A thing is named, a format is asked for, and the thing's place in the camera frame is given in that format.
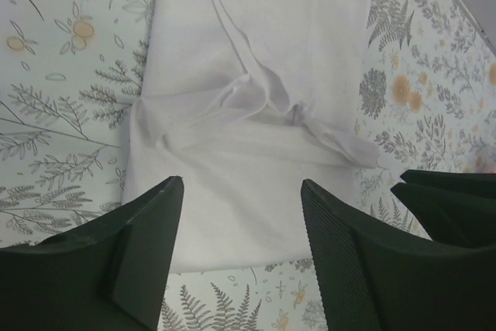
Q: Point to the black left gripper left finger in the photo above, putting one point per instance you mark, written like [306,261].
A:
[108,274]

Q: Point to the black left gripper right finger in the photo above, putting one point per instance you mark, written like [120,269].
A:
[373,276]

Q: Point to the floral patterned table mat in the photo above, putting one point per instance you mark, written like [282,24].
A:
[71,71]

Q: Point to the white t shirt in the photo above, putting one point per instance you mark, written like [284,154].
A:
[244,100]

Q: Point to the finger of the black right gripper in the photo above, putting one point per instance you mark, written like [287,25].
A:
[455,209]

